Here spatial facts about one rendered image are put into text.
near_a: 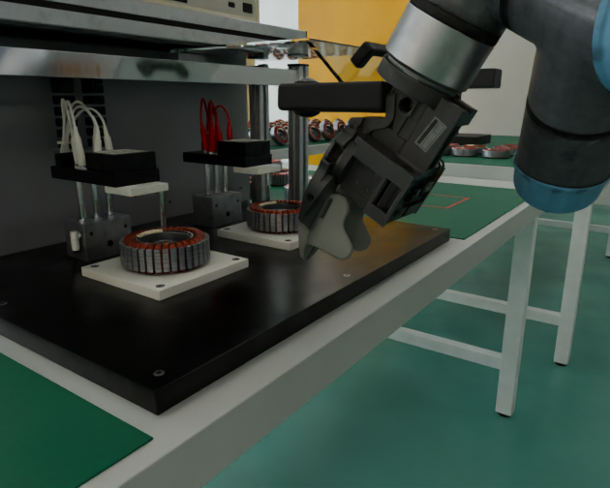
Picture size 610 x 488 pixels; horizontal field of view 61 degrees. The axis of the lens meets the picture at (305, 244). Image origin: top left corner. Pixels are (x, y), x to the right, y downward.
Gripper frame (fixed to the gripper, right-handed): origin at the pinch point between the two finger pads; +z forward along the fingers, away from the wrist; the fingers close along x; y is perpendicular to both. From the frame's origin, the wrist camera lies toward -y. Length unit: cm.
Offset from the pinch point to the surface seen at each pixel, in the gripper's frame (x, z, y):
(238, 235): 16.7, 17.9, -18.2
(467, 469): 83, 75, 39
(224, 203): 23.4, 19.9, -27.8
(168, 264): -3.3, 12.8, -12.9
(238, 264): 5.6, 12.8, -9.4
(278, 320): -3.9, 6.6, 3.1
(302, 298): 2.3, 7.3, 1.9
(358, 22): 347, 31, -203
